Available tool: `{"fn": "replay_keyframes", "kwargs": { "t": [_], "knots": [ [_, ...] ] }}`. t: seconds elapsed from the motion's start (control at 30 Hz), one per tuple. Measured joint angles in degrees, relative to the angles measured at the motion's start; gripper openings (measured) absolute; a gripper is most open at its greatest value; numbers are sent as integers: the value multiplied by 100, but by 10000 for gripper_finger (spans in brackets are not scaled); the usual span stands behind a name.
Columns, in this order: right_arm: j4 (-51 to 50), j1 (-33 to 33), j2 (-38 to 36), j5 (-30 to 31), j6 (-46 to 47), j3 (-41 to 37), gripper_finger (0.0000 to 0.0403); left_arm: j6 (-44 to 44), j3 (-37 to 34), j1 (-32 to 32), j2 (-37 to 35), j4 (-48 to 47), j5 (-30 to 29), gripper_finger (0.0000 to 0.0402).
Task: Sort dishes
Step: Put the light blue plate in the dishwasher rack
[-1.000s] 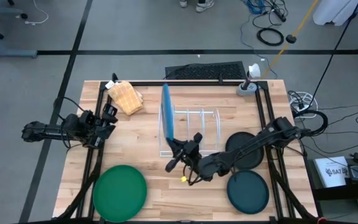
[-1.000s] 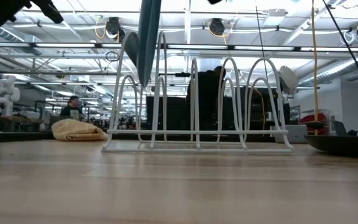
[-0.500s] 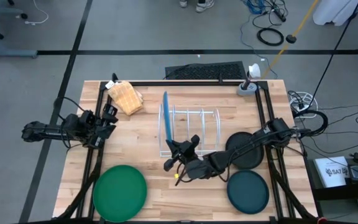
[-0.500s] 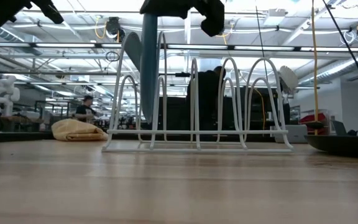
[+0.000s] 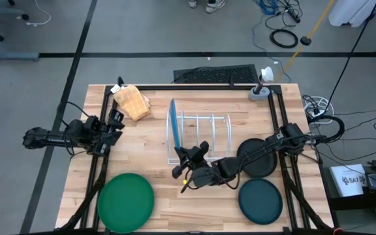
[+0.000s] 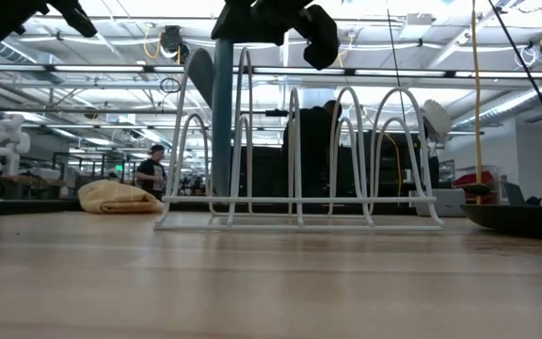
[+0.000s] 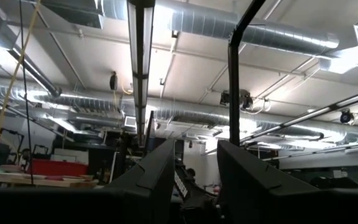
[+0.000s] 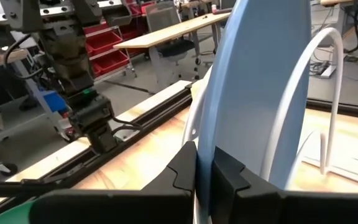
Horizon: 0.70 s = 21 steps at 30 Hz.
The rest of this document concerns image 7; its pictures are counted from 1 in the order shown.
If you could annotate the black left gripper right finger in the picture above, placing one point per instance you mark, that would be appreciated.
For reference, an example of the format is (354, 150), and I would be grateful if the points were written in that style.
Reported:
(244, 193)

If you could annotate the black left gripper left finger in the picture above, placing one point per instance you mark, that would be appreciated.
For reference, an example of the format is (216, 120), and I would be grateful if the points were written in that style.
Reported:
(154, 186)

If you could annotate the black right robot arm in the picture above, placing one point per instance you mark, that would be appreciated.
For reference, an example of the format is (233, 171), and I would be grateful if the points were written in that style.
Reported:
(194, 199)

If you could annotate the red plastic bin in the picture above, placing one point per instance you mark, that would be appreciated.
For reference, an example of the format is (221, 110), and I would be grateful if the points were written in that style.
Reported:
(57, 167)

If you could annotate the wooden background table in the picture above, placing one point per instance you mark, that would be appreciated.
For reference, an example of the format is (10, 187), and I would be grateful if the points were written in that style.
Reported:
(26, 182)

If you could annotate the white ceiling vent box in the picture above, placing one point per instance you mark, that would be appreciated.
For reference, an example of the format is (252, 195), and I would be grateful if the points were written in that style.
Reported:
(350, 49)

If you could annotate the long silver ribbed air duct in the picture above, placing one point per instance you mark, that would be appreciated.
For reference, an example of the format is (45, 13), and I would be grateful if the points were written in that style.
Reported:
(104, 104)

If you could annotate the black aluminium frame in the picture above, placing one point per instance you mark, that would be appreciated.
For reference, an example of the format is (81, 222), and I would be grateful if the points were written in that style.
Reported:
(234, 93)

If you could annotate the dark rectangular ceiling duct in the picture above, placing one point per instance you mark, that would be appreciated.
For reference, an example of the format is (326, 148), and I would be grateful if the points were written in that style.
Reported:
(73, 11)

